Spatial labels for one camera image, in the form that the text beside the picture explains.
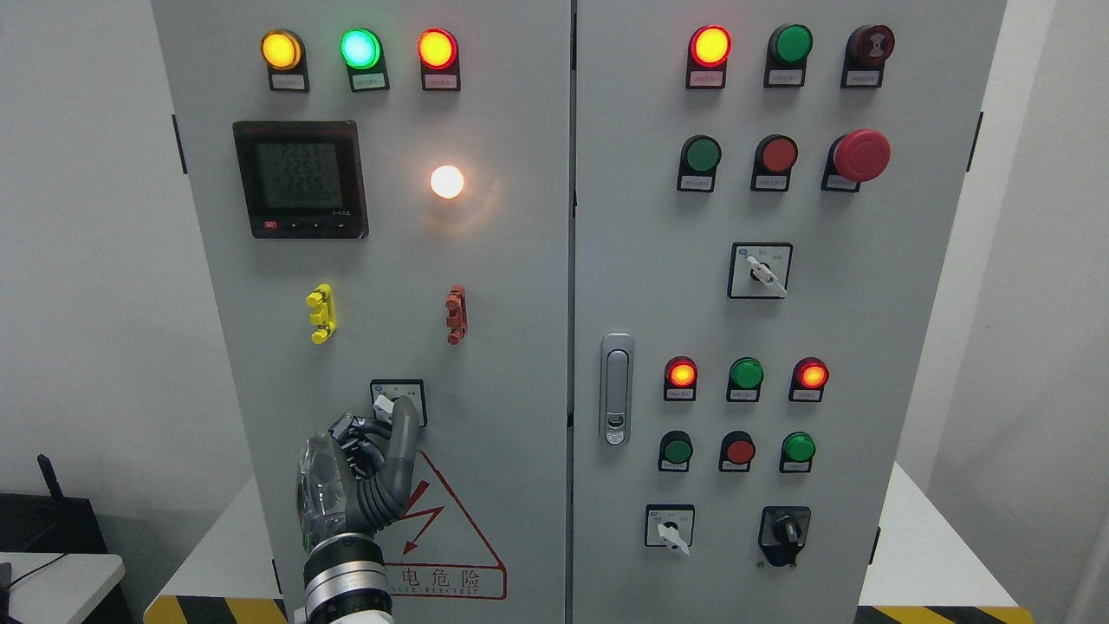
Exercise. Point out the green lamp top right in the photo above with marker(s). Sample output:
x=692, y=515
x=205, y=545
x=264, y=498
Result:
x=786, y=56

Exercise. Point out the red lit lamp lower right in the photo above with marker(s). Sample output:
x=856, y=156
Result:
x=808, y=380

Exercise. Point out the red push button lower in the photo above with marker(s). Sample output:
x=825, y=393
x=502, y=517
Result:
x=736, y=453

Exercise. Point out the black key selector switch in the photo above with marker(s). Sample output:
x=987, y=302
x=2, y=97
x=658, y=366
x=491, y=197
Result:
x=783, y=533

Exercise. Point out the silver cabinet door handle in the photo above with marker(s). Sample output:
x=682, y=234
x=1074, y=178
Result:
x=615, y=394

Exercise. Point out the red emergency stop mushroom button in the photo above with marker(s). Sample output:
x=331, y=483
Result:
x=857, y=157

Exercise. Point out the black silver robot forearm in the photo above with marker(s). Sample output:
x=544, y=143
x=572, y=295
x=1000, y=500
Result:
x=345, y=582

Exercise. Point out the red lit lamp lower left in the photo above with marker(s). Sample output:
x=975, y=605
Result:
x=680, y=379

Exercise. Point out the green push button lower right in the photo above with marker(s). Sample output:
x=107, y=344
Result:
x=797, y=453

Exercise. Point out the white side table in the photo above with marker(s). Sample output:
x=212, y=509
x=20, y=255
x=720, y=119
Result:
x=67, y=591

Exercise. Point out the yellow terminal clip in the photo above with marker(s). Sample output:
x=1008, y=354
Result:
x=321, y=313

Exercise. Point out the red terminal clip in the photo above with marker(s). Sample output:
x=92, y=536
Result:
x=456, y=314

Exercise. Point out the grey electrical control cabinet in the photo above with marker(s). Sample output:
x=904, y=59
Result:
x=568, y=129

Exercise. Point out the black digital power meter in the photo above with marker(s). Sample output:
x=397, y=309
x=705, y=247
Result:
x=302, y=178

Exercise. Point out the white rotary switch right upper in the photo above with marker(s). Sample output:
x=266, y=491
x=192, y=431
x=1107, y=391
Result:
x=759, y=271

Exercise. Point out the red lit lamp top right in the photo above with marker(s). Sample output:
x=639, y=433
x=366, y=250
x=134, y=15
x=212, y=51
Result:
x=709, y=49

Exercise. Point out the red push button upper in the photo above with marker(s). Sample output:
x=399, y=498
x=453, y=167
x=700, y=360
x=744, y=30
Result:
x=773, y=162

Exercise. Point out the green push button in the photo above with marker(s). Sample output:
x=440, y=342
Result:
x=697, y=164
x=675, y=451
x=797, y=453

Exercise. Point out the green push button upper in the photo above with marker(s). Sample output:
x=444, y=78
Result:
x=697, y=164

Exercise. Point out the red push button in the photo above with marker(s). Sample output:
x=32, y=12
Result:
x=736, y=453
x=773, y=162

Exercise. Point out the white rotary switch bottom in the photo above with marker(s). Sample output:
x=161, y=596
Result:
x=670, y=527

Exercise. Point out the green lit indicator lamp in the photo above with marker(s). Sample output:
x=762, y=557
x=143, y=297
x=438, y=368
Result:
x=364, y=56

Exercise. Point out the red electric hazard warning sticker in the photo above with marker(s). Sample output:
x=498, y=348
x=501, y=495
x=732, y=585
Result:
x=436, y=550

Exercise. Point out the white platform with hazard stripes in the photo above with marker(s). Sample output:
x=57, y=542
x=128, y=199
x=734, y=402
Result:
x=922, y=572

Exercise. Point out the red lit indicator lamp left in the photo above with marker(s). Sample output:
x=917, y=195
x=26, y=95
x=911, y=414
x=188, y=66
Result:
x=438, y=54

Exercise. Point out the clear round light bulb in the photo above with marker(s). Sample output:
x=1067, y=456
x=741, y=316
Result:
x=447, y=181

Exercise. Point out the green push button lower left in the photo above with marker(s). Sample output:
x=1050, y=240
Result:
x=675, y=451

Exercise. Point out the dark red buzzer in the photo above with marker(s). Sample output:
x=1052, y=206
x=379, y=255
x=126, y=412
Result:
x=866, y=52

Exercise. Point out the green lamp lower middle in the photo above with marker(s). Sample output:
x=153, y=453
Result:
x=745, y=380

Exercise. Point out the yellow indicator lamp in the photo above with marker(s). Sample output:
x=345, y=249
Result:
x=286, y=61

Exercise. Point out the black device with antenna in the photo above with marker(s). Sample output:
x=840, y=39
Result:
x=49, y=523

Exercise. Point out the white rotary selector switch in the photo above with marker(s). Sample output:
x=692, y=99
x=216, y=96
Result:
x=385, y=392

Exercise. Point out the grey robotic humanoid hand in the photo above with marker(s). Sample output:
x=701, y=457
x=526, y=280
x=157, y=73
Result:
x=356, y=477

